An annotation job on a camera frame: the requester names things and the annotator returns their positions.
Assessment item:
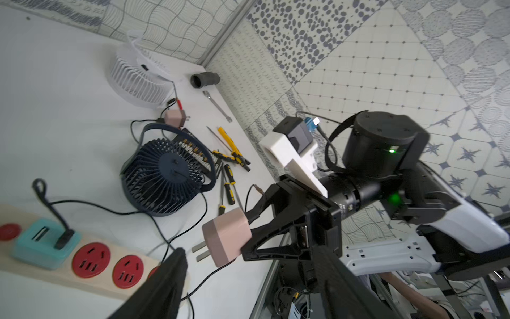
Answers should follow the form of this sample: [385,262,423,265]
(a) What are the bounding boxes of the silver wrench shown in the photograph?
[203,90,232,123]

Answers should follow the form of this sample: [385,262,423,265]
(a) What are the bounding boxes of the yellow pliers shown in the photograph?
[212,127,251,171]

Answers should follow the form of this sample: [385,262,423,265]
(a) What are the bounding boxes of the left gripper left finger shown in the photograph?
[110,248,188,319]

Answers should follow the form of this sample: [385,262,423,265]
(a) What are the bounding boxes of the teal USB charger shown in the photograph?
[10,219,82,270]

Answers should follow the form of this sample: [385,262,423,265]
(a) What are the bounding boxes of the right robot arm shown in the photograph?
[241,111,509,283]

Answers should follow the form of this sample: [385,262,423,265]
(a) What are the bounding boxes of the pink usb charger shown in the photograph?
[192,208,252,267]
[163,109,190,128]

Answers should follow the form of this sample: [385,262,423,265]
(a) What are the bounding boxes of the black cylinder grip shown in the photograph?
[190,72,220,89]

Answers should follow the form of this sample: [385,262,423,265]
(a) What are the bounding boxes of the beige red power strip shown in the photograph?
[0,204,191,300]

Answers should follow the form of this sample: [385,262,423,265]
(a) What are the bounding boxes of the black yellow screwdriver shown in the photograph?
[219,168,226,215]
[223,164,244,211]

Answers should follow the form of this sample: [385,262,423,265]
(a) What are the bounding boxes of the black bit set case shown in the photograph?
[171,134,221,182]

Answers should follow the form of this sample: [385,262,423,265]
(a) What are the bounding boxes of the blue fan black cable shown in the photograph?
[31,177,210,264]

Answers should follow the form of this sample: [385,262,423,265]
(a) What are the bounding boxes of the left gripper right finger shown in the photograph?
[312,246,398,319]

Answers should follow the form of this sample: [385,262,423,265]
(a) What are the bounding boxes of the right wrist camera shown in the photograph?
[259,116,328,198]

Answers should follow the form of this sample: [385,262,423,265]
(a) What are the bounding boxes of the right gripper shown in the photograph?
[241,174,359,279]

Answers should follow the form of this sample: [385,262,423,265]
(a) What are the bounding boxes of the dark blue desk fan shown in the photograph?
[120,123,216,217]

